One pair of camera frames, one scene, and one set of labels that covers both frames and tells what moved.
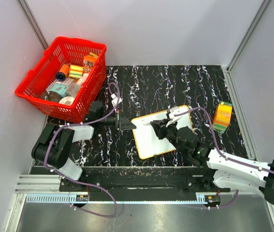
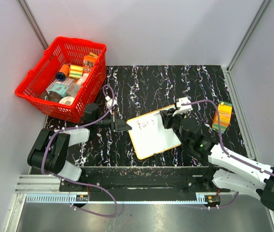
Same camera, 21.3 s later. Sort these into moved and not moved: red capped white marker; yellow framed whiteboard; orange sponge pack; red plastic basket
Moved: red capped white marker
Not moved: yellow framed whiteboard; orange sponge pack; red plastic basket
